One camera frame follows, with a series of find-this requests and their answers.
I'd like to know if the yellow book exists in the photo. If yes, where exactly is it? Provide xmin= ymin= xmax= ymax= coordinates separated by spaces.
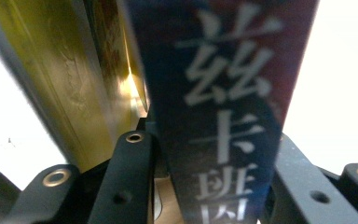
xmin=0 ymin=0 xmax=152 ymax=174

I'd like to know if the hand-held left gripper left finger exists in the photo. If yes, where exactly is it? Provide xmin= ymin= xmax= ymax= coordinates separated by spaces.
xmin=135 ymin=117 xmax=170 ymax=179

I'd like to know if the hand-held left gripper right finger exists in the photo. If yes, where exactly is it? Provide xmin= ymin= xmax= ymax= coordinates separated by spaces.
xmin=259 ymin=183 xmax=278 ymax=224

